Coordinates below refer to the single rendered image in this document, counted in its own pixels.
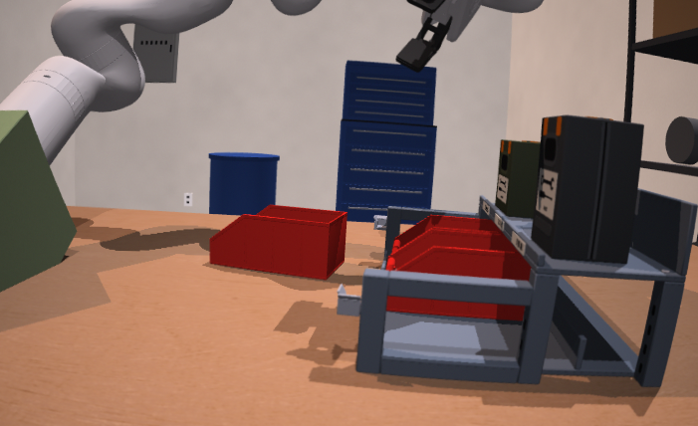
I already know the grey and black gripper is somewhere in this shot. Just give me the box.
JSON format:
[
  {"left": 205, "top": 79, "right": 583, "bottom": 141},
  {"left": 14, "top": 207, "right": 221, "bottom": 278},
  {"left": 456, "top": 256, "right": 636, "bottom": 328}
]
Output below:
[{"left": 395, "top": 0, "right": 484, "bottom": 73}]

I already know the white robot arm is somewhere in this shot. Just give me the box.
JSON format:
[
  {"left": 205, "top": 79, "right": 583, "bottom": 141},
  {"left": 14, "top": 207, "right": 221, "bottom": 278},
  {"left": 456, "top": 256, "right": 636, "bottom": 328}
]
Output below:
[{"left": 0, "top": 0, "right": 233, "bottom": 165}]

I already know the red open-front bin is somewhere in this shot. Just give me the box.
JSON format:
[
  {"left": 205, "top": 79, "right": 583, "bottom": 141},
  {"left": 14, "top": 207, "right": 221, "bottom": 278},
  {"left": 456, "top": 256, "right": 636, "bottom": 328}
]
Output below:
[
  {"left": 391, "top": 215, "right": 504, "bottom": 254},
  {"left": 214, "top": 205, "right": 348, "bottom": 280},
  {"left": 386, "top": 229, "right": 532, "bottom": 320}
]

